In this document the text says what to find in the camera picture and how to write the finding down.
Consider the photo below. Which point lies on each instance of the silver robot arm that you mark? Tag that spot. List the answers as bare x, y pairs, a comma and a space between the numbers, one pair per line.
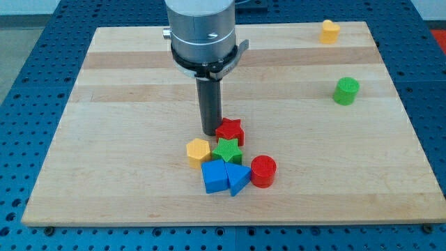
201, 31

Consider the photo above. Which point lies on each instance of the yellow heart block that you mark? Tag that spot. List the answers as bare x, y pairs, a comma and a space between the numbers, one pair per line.
330, 32

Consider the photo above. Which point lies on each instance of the red star block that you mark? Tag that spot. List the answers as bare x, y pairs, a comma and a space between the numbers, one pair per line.
231, 129

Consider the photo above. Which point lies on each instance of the green star block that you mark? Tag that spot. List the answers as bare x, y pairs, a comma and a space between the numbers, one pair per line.
228, 151

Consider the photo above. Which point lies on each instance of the yellow hexagon block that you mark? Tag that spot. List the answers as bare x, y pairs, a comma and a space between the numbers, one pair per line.
198, 151

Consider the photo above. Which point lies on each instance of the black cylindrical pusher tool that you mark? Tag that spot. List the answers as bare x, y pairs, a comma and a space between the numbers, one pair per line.
209, 95

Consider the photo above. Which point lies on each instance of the blue cube block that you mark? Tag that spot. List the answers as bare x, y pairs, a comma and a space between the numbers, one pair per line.
215, 176

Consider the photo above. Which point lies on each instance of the blue triangle block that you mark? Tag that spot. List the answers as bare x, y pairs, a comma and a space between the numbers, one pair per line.
238, 175

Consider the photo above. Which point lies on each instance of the red cylinder block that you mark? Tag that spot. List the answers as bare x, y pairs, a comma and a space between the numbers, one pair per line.
263, 170

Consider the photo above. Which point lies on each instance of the wooden board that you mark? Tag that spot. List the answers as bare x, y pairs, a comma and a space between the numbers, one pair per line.
118, 156

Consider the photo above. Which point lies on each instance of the green cylinder block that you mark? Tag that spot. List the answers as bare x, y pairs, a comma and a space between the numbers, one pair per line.
346, 91

